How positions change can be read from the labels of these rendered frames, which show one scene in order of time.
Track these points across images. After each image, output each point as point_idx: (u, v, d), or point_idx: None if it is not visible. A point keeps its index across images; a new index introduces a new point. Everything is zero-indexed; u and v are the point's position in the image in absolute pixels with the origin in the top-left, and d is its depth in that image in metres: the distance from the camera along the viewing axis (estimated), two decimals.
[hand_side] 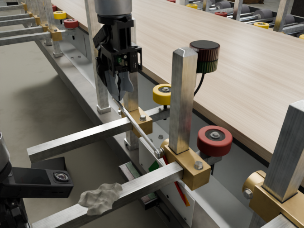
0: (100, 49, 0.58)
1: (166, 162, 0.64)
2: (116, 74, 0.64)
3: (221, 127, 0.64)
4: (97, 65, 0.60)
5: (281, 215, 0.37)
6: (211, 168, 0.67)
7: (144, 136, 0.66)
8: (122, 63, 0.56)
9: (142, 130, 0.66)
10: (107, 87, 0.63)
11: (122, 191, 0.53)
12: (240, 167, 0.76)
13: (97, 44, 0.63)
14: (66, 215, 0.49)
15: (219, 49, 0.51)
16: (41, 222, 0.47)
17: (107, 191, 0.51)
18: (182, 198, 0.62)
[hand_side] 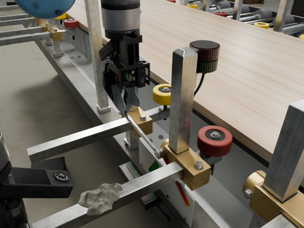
0: (107, 64, 0.57)
1: (166, 161, 0.64)
2: None
3: (221, 127, 0.64)
4: (104, 79, 0.58)
5: (281, 215, 0.37)
6: (211, 168, 0.67)
7: (143, 137, 0.66)
8: (130, 78, 0.55)
9: (141, 130, 0.66)
10: (113, 101, 0.62)
11: (122, 191, 0.53)
12: (240, 167, 0.76)
13: (104, 57, 0.61)
14: (66, 215, 0.49)
15: (219, 49, 0.51)
16: (41, 222, 0.47)
17: (107, 191, 0.51)
18: (183, 198, 0.62)
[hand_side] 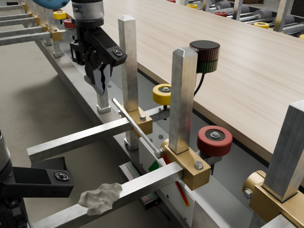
0: None
1: (166, 161, 0.64)
2: (100, 75, 0.72)
3: (221, 127, 0.64)
4: None
5: (281, 215, 0.37)
6: (211, 168, 0.67)
7: (143, 137, 0.66)
8: None
9: (141, 130, 0.66)
10: (106, 77, 0.76)
11: (122, 191, 0.53)
12: (240, 167, 0.76)
13: None
14: (66, 215, 0.49)
15: (219, 49, 0.51)
16: (41, 222, 0.47)
17: (107, 191, 0.51)
18: (183, 198, 0.62)
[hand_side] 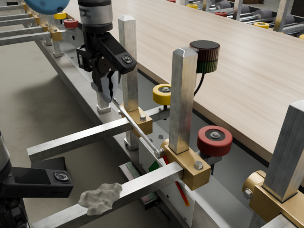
0: None
1: (166, 161, 0.64)
2: (108, 83, 0.68)
3: (221, 127, 0.64)
4: None
5: (281, 215, 0.37)
6: (211, 168, 0.67)
7: (143, 137, 0.66)
8: None
9: (141, 130, 0.66)
10: (114, 83, 0.72)
11: (122, 191, 0.53)
12: (240, 167, 0.76)
13: None
14: (66, 215, 0.49)
15: (219, 49, 0.51)
16: (41, 222, 0.47)
17: (107, 191, 0.51)
18: (183, 198, 0.62)
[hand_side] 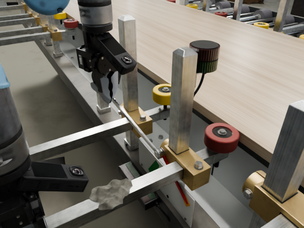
0: None
1: (166, 161, 0.64)
2: (108, 83, 0.68)
3: (228, 124, 0.65)
4: None
5: (281, 215, 0.37)
6: (218, 164, 0.68)
7: (143, 137, 0.66)
8: None
9: (141, 130, 0.66)
10: (114, 84, 0.72)
11: (132, 187, 0.54)
12: (240, 167, 0.76)
13: None
14: (78, 209, 0.50)
15: (219, 49, 0.51)
16: (54, 217, 0.48)
17: (118, 187, 0.52)
18: (183, 198, 0.62)
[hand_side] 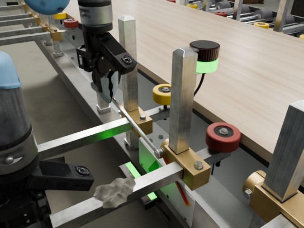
0: None
1: (166, 161, 0.64)
2: (108, 83, 0.68)
3: (229, 124, 0.65)
4: None
5: (281, 215, 0.37)
6: (220, 163, 0.68)
7: (143, 137, 0.66)
8: None
9: (141, 130, 0.66)
10: (114, 83, 0.72)
11: (135, 185, 0.55)
12: (240, 167, 0.76)
13: None
14: (82, 207, 0.50)
15: (219, 49, 0.51)
16: (59, 215, 0.49)
17: (121, 185, 0.52)
18: (183, 198, 0.62)
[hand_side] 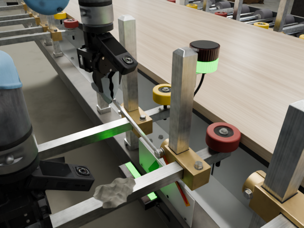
0: None
1: (166, 161, 0.64)
2: (109, 83, 0.68)
3: (229, 124, 0.65)
4: None
5: (281, 215, 0.37)
6: (220, 163, 0.68)
7: (143, 137, 0.66)
8: None
9: (141, 130, 0.66)
10: None
11: (135, 185, 0.55)
12: (240, 167, 0.76)
13: None
14: (82, 207, 0.50)
15: (219, 49, 0.51)
16: (59, 215, 0.49)
17: (121, 185, 0.52)
18: (183, 198, 0.62)
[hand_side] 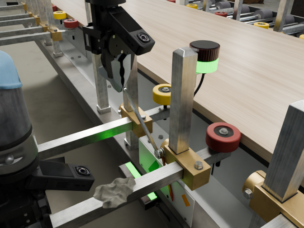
0: None
1: (163, 163, 0.66)
2: (119, 67, 0.59)
3: (229, 124, 0.65)
4: None
5: (281, 215, 0.37)
6: (220, 163, 0.68)
7: (148, 136, 0.63)
8: None
9: (147, 130, 0.63)
10: None
11: (135, 185, 0.55)
12: (240, 167, 0.76)
13: None
14: (82, 207, 0.50)
15: (219, 49, 0.51)
16: (59, 215, 0.49)
17: (121, 185, 0.52)
18: (170, 195, 0.68)
